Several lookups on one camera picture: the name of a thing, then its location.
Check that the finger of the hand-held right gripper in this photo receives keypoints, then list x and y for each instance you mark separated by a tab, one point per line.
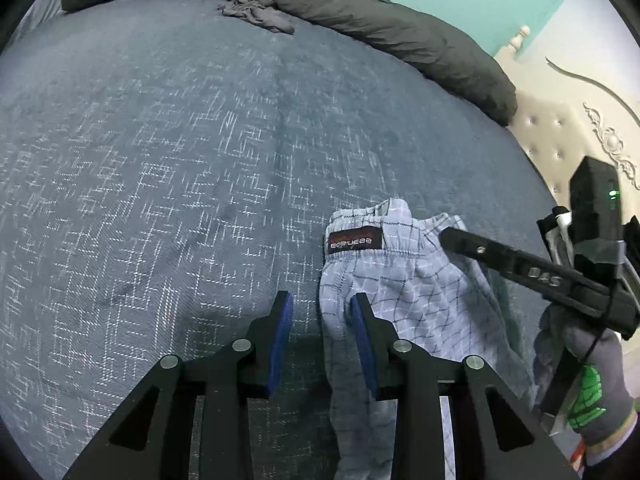
480	249

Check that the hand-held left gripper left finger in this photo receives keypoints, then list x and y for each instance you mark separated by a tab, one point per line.
280	345

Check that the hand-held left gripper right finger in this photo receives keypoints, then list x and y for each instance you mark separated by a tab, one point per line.
362	345

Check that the pale checked shorts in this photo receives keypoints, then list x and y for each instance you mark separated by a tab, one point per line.
425	300

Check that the cream tufted headboard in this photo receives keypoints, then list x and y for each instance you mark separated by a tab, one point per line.
550	125

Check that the blue-grey patterned bed blanket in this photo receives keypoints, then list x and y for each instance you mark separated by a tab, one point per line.
150	160

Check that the dark grey duvet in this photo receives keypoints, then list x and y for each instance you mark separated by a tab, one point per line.
400	25

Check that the small crumpled grey garment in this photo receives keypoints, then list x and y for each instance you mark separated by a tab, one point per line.
255	12

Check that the pale bed sheet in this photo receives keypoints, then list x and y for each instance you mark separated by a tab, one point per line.
40	12

